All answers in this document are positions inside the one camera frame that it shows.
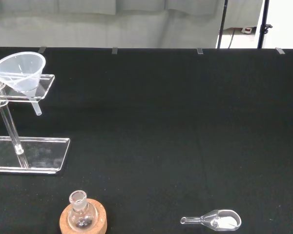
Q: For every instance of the clear acrylic funnel stand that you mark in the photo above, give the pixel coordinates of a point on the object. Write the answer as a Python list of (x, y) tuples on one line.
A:
[(39, 153)]

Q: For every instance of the thin black tripod pole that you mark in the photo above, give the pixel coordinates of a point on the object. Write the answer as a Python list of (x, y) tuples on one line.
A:
[(223, 22)]

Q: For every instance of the black bench cloth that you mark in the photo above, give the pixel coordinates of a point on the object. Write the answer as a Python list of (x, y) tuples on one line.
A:
[(161, 126)]

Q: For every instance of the white and red floor object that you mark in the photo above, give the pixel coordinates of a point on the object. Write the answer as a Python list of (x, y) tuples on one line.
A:
[(247, 29)]

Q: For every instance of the grey cloth clip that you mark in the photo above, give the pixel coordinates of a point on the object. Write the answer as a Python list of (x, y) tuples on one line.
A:
[(200, 51), (280, 51), (114, 50), (42, 49)]

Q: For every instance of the black tripod pole with clamp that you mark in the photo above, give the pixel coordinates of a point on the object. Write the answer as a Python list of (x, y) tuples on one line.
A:
[(263, 24)]

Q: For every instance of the round-bottom glass flask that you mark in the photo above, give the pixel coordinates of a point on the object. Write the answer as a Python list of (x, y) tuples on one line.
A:
[(80, 214)]

